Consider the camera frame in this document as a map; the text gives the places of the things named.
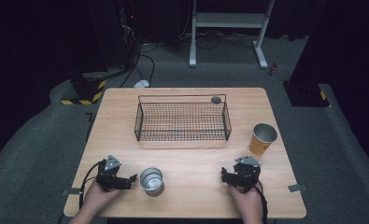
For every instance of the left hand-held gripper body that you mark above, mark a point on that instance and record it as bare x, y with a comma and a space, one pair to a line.
109, 174

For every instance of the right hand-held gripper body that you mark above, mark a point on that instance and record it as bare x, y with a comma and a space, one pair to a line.
247, 174

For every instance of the short silver metal cup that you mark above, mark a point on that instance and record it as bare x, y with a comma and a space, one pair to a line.
151, 182

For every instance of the orange paper cup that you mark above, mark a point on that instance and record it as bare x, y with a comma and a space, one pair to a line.
261, 140

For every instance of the person's left hand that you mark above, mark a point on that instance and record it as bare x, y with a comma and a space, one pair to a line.
99, 197

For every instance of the person's right hand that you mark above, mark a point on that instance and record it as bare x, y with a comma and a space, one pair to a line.
247, 200

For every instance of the grey tape strip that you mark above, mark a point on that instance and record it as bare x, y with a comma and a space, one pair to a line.
297, 188
72, 191

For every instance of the grey round table cap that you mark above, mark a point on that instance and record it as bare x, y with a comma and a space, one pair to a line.
216, 100

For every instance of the black yellow striped stand base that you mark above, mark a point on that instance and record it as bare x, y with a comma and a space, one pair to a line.
306, 95
85, 91

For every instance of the white power adapter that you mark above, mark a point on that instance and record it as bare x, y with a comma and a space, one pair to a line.
141, 83

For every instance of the small red object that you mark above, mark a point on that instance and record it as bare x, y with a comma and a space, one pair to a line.
274, 69

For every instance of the dark equipment rack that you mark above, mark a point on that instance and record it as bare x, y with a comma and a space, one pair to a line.
127, 34

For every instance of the white metal stand frame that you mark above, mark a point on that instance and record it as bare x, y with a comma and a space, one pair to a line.
229, 20

